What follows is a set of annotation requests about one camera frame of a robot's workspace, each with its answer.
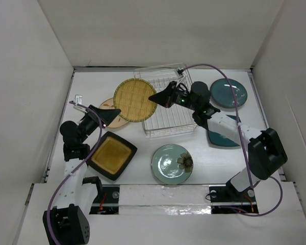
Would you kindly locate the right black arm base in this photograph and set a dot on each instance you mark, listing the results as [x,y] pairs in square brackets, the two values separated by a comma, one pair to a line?
[223,203]

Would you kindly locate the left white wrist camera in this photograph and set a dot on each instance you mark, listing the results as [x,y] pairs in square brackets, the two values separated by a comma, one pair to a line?
[78,103]

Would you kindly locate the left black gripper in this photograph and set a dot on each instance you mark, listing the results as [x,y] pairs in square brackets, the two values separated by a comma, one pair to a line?
[106,115]

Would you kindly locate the silver taped front rail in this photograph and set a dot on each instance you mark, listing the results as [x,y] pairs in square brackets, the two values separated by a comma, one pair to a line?
[165,199]

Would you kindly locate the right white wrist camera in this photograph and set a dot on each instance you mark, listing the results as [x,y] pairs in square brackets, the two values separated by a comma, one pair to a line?
[179,72]

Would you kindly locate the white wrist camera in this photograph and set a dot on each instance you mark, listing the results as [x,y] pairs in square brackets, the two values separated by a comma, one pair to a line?
[179,72]
[78,103]

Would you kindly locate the round woven bamboo plate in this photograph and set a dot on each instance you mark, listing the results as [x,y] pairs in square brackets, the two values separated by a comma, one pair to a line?
[132,98]

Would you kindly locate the square brown yellow plate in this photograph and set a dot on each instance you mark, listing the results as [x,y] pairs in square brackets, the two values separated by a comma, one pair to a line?
[112,155]

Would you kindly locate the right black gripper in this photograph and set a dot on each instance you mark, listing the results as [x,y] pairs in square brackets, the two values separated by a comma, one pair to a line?
[166,98]

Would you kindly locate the beige bird painted plate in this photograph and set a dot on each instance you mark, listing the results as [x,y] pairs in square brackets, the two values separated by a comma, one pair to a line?
[115,121]

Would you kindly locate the square dark teal plate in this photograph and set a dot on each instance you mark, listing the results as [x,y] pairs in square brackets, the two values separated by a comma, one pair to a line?
[219,139]

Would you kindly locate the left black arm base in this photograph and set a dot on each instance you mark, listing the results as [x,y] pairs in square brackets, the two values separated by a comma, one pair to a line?
[107,203]

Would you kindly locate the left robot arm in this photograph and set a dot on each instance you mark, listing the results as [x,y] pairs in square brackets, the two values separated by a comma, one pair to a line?
[66,217]

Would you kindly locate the light green flower plate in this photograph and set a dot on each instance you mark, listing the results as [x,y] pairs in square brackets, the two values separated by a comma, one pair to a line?
[172,164]

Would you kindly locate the round dark teal plate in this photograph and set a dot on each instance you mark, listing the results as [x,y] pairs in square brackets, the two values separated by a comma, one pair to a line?
[222,94]

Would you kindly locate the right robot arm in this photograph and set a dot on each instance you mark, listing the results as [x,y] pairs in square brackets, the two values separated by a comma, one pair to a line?
[263,148]

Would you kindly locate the metal wire dish rack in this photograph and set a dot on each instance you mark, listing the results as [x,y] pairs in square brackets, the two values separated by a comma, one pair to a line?
[174,120]

